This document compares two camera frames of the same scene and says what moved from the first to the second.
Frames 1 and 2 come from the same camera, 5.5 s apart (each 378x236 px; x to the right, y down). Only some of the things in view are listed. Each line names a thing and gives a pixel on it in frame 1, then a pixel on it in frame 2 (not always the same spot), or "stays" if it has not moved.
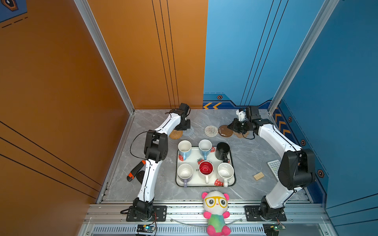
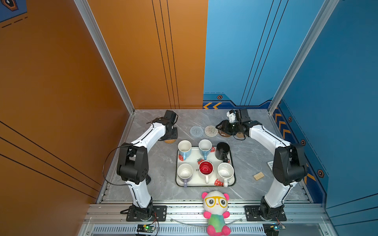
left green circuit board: (145, 228) stays
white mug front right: (225, 171) stays
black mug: (222, 150) stays
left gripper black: (188, 126) → (174, 135)
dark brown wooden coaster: (224, 131) stays
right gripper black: (234, 127) → (224, 127)
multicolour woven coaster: (211, 131) stays
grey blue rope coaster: (188, 132) → (196, 132)
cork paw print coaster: (240, 135) stays
